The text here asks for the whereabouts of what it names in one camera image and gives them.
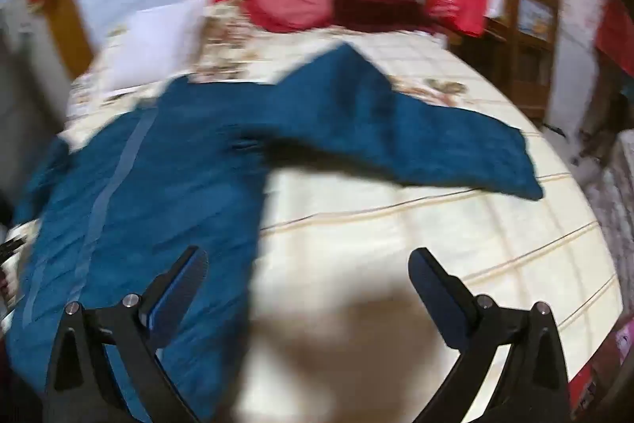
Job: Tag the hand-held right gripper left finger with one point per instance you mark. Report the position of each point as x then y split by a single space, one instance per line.
174 289

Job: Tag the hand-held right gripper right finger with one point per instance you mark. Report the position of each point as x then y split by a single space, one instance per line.
438 299

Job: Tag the teal quilted zip jacket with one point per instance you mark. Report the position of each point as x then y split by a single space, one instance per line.
173 180

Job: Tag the floral checked bed sheet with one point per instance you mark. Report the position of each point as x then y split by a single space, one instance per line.
396 229

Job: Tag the white pillow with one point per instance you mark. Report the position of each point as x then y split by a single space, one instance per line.
158 36

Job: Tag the grey wardrobe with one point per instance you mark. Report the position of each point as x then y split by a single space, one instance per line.
27 71

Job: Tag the wooden chair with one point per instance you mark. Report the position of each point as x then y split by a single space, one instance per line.
530 36

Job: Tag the red plastic bag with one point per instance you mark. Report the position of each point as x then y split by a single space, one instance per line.
458 2

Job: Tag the red heart pillow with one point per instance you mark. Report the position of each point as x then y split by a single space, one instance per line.
292 2

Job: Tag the orange wooden door frame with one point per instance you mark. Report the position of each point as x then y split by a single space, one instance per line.
72 26

